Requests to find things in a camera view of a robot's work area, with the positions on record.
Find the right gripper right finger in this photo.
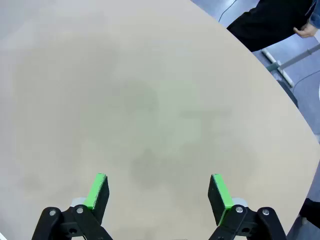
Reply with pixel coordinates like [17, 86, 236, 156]
[207, 173, 288, 240]

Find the black bulky object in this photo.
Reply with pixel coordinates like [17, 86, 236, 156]
[298, 197, 320, 230]

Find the person in denim jacket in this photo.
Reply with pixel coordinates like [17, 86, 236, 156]
[226, 0, 315, 53]

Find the person's left hand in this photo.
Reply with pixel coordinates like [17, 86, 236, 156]
[293, 23, 319, 39]

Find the left forearm denim sleeve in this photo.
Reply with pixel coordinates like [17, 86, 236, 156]
[307, 0, 320, 29]

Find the grey pole white foot stand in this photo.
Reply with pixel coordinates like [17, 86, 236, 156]
[261, 44, 320, 88]

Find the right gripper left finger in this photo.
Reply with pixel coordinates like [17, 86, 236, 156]
[31, 172, 113, 240]

